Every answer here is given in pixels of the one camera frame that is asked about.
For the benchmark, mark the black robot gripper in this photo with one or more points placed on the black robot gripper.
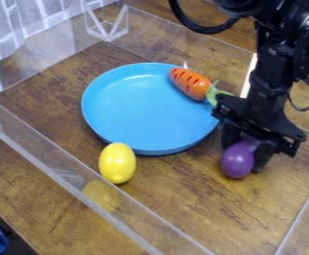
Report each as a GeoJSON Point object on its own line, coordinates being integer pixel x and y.
{"type": "Point", "coordinates": [257, 115]}

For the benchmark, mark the purple toy eggplant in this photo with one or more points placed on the purple toy eggplant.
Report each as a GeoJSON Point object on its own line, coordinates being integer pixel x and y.
{"type": "Point", "coordinates": [237, 161]}

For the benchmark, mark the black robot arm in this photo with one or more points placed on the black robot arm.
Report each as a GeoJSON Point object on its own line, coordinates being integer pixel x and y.
{"type": "Point", "coordinates": [283, 38]}

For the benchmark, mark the blue round plastic tray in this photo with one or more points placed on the blue round plastic tray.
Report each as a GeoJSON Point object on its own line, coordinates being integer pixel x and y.
{"type": "Point", "coordinates": [131, 105]}

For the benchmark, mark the orange toy carrot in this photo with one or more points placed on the orange toy carrot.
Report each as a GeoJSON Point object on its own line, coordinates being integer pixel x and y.
{"type": "Point", "coordinates": [196, 85]}

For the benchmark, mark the yellow toy lemon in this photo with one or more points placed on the yellow toy lemon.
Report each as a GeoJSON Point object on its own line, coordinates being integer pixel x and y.
{"type": "Point", "coordinates": [117, 163]}

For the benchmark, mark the white checkered curtain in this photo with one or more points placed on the white checkered curtain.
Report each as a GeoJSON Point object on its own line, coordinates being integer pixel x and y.
{"type": "Point", "coordinates": [26, 18]}

